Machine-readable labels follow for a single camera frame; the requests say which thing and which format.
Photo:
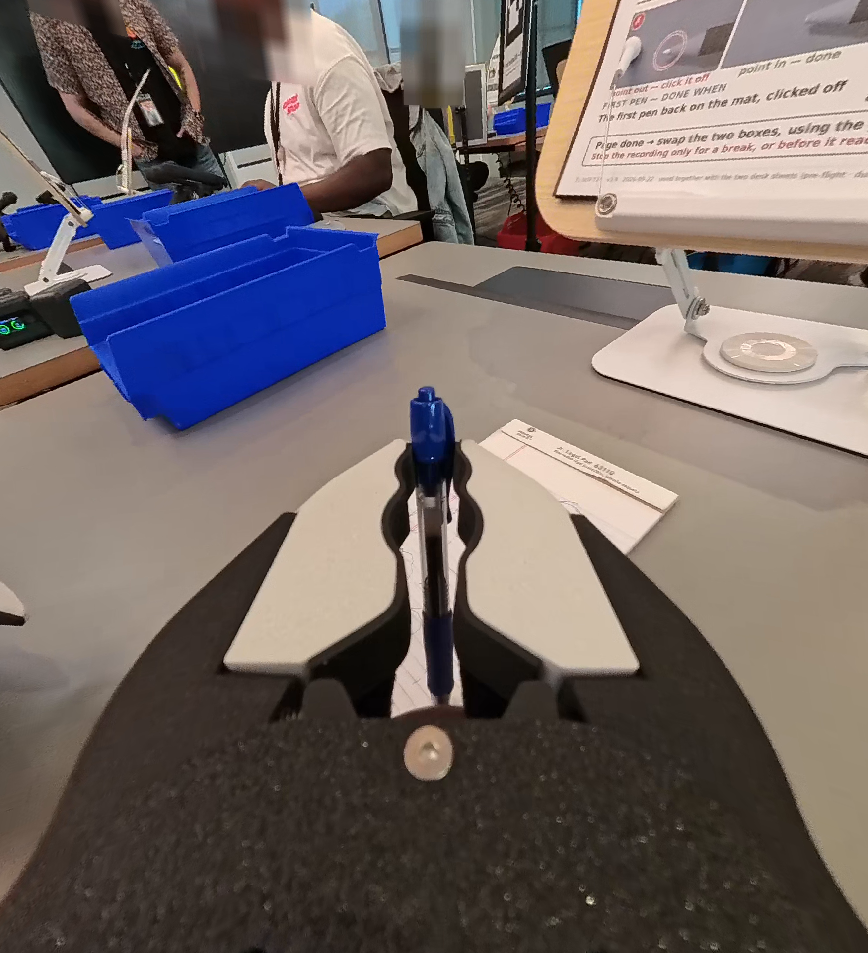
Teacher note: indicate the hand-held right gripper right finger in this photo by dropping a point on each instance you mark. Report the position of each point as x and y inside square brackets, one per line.
[546, 581]

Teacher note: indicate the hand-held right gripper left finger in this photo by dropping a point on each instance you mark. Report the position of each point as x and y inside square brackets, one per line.
[315, 581]

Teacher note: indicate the white lined notepad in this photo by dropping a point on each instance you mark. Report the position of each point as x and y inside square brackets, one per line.
[590, 484]

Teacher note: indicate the blue pen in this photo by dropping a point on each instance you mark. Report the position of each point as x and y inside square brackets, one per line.
[432, 447]

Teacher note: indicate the blue plastic bin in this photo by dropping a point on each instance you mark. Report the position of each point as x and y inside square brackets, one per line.
[522, 119]
[255, 350]
[39, 223]
[233, 220]
[136, 220]

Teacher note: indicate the white document stand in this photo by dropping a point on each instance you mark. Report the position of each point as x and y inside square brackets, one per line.
[58, 253]
[665, 372]

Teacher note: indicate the dark grey desk mat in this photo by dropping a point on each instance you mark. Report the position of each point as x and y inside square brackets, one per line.
[553, 294]

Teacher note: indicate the black battery charger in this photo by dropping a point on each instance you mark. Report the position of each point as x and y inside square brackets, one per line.
[54, 309]

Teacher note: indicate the red plastic bin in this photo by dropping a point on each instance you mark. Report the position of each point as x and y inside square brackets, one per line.
[523, 232]

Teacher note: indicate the printed instruction sheet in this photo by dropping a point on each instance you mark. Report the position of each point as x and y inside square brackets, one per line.
[739, 112]

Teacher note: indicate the black white tag board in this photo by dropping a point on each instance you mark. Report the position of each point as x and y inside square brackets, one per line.
[514, 52]

